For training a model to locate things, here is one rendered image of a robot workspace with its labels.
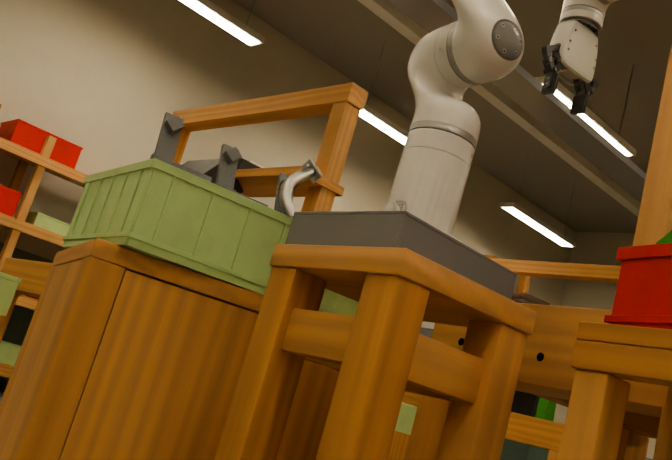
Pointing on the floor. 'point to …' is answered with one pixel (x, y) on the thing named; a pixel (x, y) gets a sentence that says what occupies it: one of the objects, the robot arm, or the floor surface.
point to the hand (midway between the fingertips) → (563, 99)
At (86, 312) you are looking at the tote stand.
